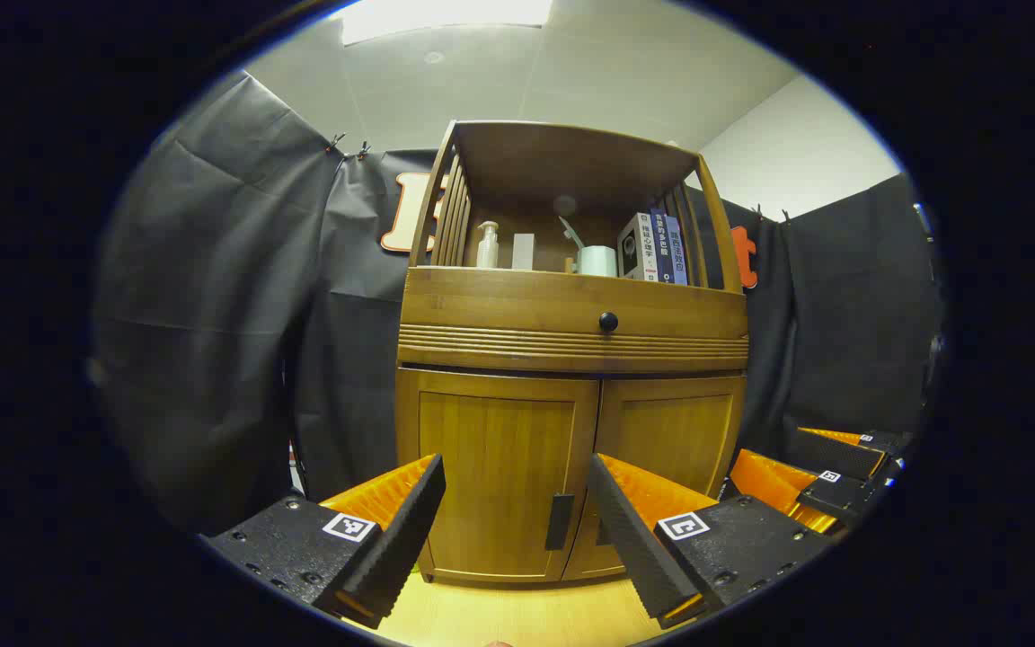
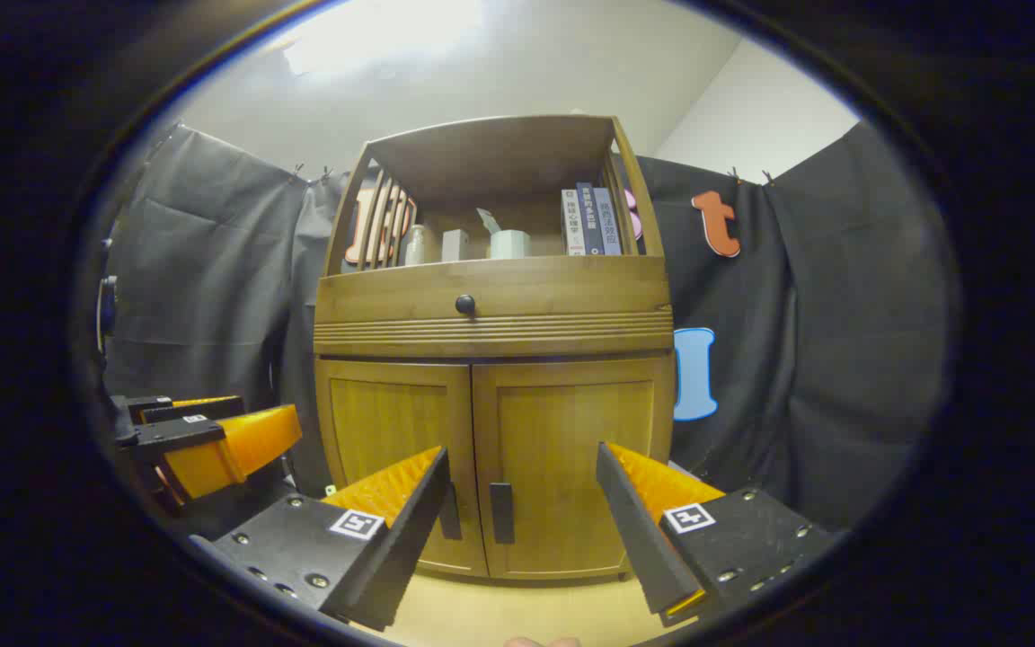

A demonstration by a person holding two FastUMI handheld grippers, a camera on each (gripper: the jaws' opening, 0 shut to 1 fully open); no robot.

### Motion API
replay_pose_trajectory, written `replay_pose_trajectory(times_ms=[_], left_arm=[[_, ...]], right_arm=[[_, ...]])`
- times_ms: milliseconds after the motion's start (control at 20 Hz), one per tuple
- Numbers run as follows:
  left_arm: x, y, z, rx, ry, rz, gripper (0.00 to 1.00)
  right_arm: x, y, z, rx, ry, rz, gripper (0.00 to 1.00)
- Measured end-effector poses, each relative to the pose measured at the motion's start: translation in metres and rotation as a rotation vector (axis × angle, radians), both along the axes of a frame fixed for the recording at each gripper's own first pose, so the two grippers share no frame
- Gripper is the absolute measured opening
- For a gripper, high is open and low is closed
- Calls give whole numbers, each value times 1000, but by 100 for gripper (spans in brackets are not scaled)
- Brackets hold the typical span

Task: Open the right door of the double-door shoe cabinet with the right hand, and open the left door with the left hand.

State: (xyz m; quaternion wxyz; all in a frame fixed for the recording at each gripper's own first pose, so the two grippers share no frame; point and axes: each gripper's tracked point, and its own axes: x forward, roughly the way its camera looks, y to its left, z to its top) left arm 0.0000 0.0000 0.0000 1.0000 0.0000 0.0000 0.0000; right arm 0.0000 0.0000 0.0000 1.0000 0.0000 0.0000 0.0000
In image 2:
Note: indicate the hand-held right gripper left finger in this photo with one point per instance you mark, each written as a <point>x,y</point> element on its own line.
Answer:
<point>410,521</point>

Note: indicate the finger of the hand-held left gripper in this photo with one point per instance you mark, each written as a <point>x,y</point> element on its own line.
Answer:
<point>194,409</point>
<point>230,449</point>

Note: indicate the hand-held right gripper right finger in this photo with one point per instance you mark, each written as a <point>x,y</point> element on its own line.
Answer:
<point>639,530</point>

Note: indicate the wooden cabinet door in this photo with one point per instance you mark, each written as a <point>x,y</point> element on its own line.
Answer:
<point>562,422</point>
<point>374,422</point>

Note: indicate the wooden double-door shoe cabinet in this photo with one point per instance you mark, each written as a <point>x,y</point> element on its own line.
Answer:
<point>571,296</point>

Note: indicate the black backdrop cloth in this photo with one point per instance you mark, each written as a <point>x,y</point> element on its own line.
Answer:
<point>212,296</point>

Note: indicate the black drawer knob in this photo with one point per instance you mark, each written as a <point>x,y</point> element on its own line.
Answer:
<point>465,305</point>

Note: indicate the white pump bottle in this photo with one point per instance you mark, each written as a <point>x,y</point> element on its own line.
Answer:
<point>418,247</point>

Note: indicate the small white box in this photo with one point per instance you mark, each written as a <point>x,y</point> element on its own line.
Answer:
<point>455,245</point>

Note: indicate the white cup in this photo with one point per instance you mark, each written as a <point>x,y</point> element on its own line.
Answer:
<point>510,245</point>

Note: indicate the grey spine book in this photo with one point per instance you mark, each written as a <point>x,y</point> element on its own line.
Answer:
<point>610,225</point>

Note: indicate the white spine book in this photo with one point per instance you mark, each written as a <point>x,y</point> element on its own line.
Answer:
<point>570,225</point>

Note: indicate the dark blue spine book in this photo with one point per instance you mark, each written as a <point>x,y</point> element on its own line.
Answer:
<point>589,220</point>

